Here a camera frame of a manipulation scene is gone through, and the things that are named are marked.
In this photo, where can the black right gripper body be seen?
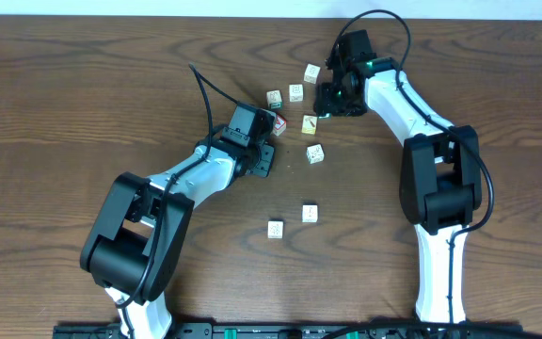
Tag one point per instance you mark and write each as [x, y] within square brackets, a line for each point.
[335, 100]

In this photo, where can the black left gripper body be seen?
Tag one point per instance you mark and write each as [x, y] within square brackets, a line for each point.
[265, 160]

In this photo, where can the wooden block bee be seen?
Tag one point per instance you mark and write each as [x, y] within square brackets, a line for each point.
[315, 153]

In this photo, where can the wooden block ladybug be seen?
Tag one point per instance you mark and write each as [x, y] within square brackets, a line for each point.
[275, 229]

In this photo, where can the wooden block red scribble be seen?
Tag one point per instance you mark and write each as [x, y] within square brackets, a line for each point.
[310, 213]

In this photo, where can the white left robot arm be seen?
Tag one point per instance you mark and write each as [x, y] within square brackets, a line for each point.
[135, 243]

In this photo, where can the wooden block far left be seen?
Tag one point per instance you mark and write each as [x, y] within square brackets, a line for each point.
[311, 73]

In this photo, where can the red letter A block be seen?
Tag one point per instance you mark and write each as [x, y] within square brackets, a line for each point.
[280, 125]

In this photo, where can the yellow edged wooden block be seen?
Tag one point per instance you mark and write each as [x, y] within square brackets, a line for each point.
[309, 125]

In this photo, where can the wooden block number eight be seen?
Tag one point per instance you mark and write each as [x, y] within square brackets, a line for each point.
[296, 93]

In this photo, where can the green block top corner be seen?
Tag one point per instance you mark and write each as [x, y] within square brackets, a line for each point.
[274, 99]

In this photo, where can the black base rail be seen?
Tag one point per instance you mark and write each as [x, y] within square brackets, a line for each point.
[209, 331]

